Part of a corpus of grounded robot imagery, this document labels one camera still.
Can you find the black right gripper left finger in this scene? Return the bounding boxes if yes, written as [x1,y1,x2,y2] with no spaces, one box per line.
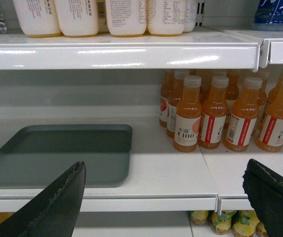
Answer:
[0,161,86,237]

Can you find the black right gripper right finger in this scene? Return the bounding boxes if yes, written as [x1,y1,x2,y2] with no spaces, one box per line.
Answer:
[243,159,283,237]

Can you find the grey rectangular tray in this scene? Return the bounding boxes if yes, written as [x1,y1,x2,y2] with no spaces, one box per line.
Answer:
[0,124,132,189]

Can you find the yellow lemon tea bottle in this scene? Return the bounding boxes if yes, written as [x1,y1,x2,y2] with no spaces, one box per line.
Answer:
[232,210,260,237]
[209,210,237,235]

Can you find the orange juice bottle right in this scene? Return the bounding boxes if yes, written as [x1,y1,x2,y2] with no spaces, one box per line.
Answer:
[255,82,283,153]

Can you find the orange juice bottle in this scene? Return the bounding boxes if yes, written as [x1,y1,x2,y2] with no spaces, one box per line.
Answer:
[255,82,283,153]
[173,75,202,153]
[224,77,263,152]
[198,76,229,150]

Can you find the white middle shelf board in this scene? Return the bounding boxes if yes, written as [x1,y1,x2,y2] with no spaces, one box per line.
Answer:
[0,117,217,212]

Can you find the white shelf board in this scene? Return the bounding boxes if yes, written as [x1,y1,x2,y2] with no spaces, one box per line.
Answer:
[0,27,259,71]
[0,117,217,212]

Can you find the orange juice bottle front left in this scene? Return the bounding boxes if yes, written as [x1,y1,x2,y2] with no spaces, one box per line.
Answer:
[173,75,202,153]

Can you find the white upper shelf board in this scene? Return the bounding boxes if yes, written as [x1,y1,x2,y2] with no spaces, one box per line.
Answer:
[0,27,259,71]

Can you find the blue sports drink bottle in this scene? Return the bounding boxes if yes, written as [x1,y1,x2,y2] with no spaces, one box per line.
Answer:
[252,0,283,31]

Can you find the white milk drink bottle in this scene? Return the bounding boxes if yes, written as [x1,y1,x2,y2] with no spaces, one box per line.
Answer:
[13,0,61,38]
[105,0,147,38]
[146,0,187,37]
[55,0,99,38]

